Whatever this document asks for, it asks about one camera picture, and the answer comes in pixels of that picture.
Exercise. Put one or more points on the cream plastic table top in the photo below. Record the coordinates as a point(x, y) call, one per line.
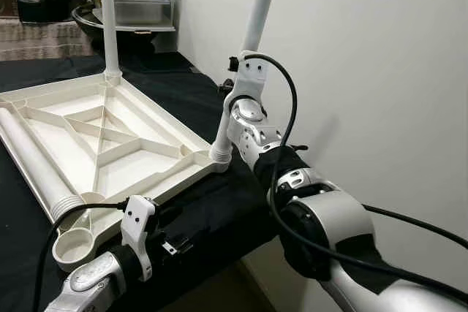
point(161, 129)

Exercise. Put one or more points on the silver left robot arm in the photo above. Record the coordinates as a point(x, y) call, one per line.
point(88, 286)

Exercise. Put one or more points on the black table cloth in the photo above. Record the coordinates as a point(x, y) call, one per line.
point(212, 217)

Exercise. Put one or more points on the black wok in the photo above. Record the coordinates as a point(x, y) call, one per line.
point(146, 38)

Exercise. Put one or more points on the clear lidded plastic container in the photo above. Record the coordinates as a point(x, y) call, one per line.
point(146, 6)

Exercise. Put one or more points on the patterned beige cloth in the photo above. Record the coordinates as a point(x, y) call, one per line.
point(44, 40)

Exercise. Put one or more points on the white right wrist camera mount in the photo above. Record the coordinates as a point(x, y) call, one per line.
point(248, 82)

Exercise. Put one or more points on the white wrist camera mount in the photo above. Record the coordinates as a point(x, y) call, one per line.
point(248, 82)
point(137, 228)

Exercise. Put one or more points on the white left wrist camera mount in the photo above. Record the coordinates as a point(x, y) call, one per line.
point(137, 228)

